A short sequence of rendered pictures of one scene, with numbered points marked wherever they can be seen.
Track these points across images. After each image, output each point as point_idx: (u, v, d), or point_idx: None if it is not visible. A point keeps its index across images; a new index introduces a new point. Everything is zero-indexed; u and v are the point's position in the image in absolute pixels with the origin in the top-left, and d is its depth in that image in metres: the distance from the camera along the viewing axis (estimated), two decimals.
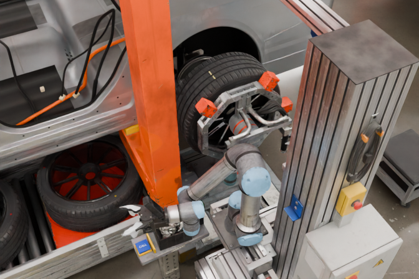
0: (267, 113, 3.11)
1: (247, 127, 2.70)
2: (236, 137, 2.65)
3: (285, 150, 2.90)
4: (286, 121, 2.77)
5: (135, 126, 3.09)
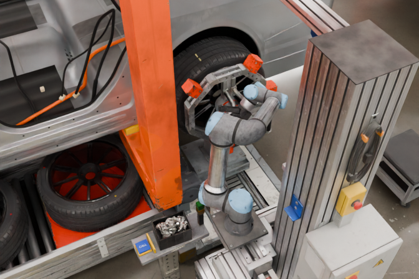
0: None
1: None
2: None
3: (269, 130, 3.01)
4: None
5: (135, 126, 3.09)
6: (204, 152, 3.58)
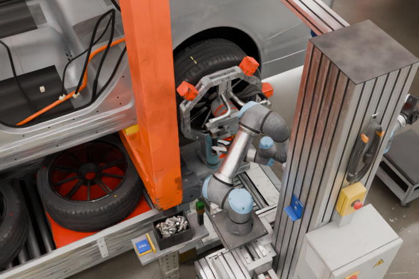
0: (249, 98, 3.20)
1: (227, 110, 2.80)
2: (216, 119, 2.74)
3: (265, 133, 3.00)
4: (265, 104, 2.86)
5: (135, 126, 3.09)
6: (201, 155, 3.57)
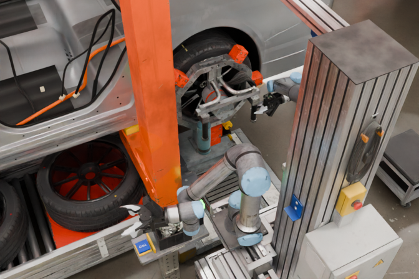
0: (239, 86, 3.28)
1: (217, 96, 2.88)
2: (206, 104, 2.82)
3: (255, 119, 3.08)
4: (254, 91, 2.94)
5: (135, 126, 3.09)
6: (193, 143, 3.64)
